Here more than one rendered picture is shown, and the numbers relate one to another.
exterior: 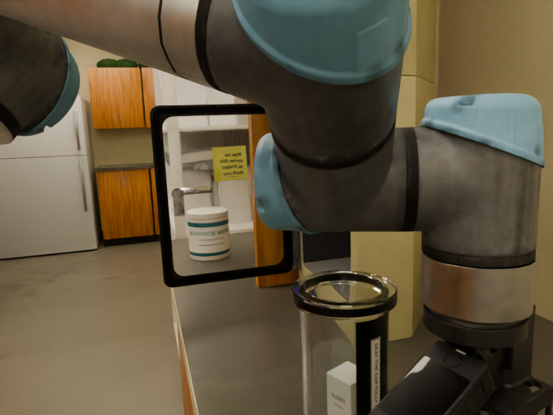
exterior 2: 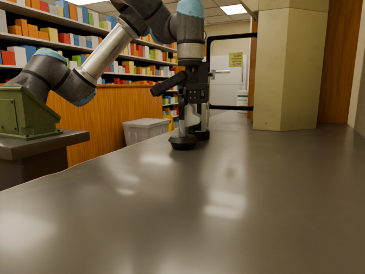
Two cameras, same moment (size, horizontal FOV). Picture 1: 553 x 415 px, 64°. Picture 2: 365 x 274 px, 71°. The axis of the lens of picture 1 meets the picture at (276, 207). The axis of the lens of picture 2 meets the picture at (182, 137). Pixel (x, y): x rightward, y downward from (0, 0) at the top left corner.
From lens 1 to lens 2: 0.70 m
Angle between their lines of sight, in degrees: 40
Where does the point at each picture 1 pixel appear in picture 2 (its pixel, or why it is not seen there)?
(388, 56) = not seen: outside the picture
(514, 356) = (198, 74)
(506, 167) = (181, 17)
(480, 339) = (179, 63)
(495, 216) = (180, 30)
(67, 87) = not seen: hidden behind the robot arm
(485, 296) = (179, 51)
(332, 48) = not seen: outside the picture
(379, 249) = (264, 87)
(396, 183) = (166, 25)
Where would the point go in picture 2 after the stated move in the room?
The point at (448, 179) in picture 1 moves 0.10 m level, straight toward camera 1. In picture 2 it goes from (173, 22) to (138, 18)
